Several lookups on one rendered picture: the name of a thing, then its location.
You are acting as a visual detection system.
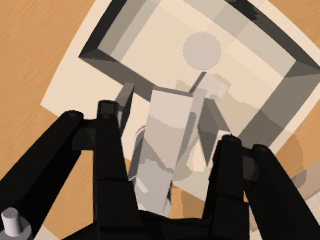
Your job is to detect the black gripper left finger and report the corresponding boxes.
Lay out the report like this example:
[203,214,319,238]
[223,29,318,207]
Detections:
[0,82,148,240]

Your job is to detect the square sink basin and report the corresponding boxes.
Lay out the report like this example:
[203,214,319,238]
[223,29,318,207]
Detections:
[40,0,320,201]

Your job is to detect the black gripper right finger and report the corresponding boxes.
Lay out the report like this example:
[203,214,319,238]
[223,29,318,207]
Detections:
[197,98,320,240]

